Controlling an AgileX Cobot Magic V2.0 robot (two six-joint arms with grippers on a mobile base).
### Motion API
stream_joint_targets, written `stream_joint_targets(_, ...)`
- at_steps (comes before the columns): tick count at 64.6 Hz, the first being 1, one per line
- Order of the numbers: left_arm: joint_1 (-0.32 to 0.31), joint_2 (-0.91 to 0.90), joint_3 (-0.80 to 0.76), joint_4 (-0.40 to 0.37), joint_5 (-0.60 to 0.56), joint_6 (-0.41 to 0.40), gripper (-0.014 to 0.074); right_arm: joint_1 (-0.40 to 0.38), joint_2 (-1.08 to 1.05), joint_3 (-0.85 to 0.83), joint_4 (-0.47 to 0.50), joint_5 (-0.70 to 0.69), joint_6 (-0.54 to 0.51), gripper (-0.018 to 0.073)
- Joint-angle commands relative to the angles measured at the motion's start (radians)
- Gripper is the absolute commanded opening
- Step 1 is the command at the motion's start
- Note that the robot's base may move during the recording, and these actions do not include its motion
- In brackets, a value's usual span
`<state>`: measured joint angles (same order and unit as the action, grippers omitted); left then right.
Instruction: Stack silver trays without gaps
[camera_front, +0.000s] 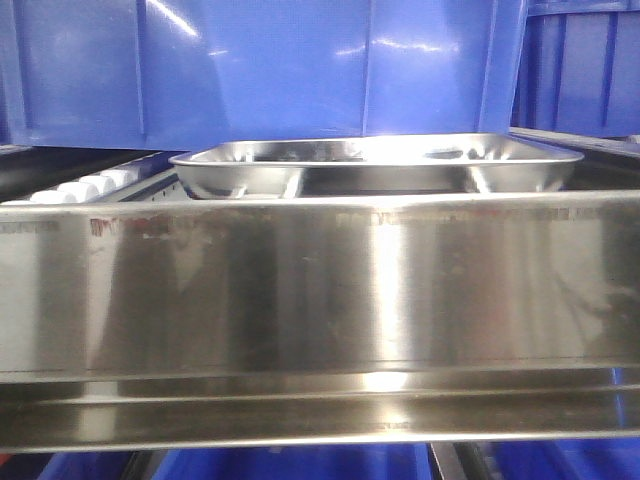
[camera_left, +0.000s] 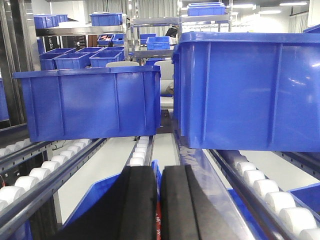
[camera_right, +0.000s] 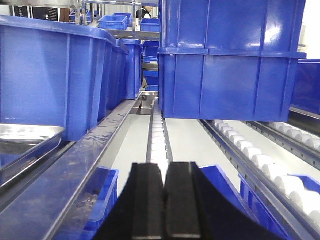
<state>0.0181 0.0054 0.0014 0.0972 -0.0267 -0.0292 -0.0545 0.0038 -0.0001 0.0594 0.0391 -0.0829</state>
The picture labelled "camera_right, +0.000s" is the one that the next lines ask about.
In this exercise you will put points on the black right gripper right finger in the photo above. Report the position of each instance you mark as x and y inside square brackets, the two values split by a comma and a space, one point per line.
[196, 209]

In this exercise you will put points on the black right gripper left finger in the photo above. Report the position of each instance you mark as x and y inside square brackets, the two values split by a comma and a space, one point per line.
[139, 211]

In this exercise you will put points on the silver metal tray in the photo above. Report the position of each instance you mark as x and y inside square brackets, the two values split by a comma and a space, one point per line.
[21, 145]

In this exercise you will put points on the blue bin lower left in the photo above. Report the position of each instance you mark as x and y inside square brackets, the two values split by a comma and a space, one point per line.
[104, 184]

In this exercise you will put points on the blue bin lower right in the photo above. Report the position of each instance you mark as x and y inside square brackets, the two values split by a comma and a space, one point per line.
[257, 207]

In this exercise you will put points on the centre white roller track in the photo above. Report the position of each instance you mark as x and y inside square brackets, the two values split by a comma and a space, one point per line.
[159, 149]

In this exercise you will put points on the white roller track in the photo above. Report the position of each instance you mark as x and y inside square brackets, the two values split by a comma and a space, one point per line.
[290, 185]
[159, 149]

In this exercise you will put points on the right white roller track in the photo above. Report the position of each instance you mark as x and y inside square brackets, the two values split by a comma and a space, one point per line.
[290, 185]

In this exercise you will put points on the lower stacked blue bin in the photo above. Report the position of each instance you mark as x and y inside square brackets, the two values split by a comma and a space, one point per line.
[212, 84]

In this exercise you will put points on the stacked blue bin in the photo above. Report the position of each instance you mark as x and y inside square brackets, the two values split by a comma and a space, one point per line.
[241, 27]
[212, 84]

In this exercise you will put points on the far right roller track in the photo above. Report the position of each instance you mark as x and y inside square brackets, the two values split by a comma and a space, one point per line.
[301, 144]

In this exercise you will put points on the large blue bin left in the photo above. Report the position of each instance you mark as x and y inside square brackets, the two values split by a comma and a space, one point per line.
[58, 74]

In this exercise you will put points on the blue bin far right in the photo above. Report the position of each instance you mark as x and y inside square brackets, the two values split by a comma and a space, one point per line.
[306, 93]

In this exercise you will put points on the upper stacked blue bin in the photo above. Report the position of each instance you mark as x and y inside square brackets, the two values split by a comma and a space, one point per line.
[241, 27]

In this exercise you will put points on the small blue background bin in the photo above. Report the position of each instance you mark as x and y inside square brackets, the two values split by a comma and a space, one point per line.
[113, 22]

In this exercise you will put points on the person in background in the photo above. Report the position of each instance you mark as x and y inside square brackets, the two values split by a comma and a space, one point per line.
[144, 13]

